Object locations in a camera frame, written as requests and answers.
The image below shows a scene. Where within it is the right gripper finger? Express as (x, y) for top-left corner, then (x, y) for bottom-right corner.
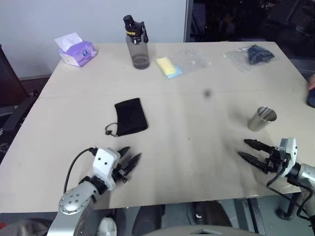
(237, 151), (268, 173)
(244, 139), (274, 153)

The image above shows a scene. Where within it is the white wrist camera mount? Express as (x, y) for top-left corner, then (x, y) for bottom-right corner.
(278, 137), (298, 178)
(92, 147), (122, 191)

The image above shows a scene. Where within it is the yellow and blue sponge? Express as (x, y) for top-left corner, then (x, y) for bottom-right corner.
(156, 57), (183, 79)

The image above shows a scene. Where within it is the black fabric bundle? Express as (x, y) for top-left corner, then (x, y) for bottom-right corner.
(246, 44), (275, 66)

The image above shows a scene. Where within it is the black cabinet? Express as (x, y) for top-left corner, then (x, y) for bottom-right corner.
(0, 44), (31, 108)

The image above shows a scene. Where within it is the clear plastic bag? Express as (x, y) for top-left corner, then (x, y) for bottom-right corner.
(222, 45), (276, 74)
(168, 47), (212, 75)

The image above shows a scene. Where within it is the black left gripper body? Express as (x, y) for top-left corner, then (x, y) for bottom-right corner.
(111, 159), (129, 184)

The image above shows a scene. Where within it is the dark rounded shape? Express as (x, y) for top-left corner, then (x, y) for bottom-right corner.
(189, 201), (232, 230)
(115, 205), (166, 236)

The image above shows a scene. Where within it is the black floor stand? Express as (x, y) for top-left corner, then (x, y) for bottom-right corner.
(0, 96), (38, 131)

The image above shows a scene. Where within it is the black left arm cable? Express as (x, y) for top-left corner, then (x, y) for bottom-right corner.
(63, 147), (99, 194)

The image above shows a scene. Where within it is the black drawstring pouch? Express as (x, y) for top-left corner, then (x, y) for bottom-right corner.
(104, 97), (149, 138)

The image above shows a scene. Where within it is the grey partition post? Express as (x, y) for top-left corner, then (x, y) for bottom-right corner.
(183, 0), (195, 43)

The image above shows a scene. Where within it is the stainless steel cup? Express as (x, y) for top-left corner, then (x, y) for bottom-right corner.
(247, 106), (278, 132)

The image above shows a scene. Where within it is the metal table leg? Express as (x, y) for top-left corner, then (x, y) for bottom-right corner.
(233, 197), (267, 236)

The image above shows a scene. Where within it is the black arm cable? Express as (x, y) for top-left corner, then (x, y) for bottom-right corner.
(63, 147), (99, 194)
(266, 167), (315, 220)

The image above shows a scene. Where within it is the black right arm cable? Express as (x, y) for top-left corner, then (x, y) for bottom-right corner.
(266, 167), (315, 220)

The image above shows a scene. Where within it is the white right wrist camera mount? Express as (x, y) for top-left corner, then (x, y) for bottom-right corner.
(278, 137), (298, 178)

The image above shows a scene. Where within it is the purple tissue pack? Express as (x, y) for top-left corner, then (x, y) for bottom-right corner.
(54, 32), (99, 68)

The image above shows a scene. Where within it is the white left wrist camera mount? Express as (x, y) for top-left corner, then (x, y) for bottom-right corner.
(92, 147), (122, 191)

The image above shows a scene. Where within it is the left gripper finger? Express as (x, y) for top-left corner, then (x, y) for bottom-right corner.
(118, 147), (131, 161)
(123, 152), (143, 174)

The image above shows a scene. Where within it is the grey bottle with black cap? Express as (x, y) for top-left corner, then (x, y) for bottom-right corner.
(123, 15), (151, 70)

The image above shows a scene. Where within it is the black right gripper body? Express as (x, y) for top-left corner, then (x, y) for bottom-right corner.
(263, 146), (287, 175)

